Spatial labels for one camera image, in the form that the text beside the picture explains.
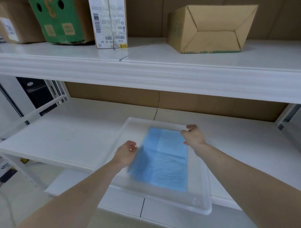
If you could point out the person's left hand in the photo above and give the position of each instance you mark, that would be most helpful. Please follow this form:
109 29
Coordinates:
124 155

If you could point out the person's right hand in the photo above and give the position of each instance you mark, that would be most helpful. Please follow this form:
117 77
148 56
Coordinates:
195 138

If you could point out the blue white absorbent pad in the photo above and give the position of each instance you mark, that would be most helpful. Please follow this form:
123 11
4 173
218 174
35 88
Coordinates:
164 159

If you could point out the white plastic tray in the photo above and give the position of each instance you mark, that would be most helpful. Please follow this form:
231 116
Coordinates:
197 178

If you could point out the person's right forearm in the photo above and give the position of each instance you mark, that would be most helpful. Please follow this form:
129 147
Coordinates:
247 185

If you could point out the person's left forearm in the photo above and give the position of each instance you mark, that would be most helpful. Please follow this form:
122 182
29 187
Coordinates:
70 199

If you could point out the brown cardboard back panel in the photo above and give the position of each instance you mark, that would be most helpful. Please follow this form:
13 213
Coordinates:
141 96
145 18

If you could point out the white metal shelving rack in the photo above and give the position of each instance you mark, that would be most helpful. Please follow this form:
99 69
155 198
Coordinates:
150 70

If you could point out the small brown cardboard box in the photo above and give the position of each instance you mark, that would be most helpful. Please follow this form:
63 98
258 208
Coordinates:
211 40

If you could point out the black drawer cabinet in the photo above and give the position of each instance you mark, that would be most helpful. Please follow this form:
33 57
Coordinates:
40 96

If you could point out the tall box with white labels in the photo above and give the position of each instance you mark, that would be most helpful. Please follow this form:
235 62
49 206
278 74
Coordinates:
108 23

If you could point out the green cardboard box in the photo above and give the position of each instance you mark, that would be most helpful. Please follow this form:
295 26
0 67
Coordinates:
65 28

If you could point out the brown box with white label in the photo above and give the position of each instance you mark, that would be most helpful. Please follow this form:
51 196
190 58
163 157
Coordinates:
25 23

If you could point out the white window frame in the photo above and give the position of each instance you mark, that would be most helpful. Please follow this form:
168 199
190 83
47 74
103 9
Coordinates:
54 90

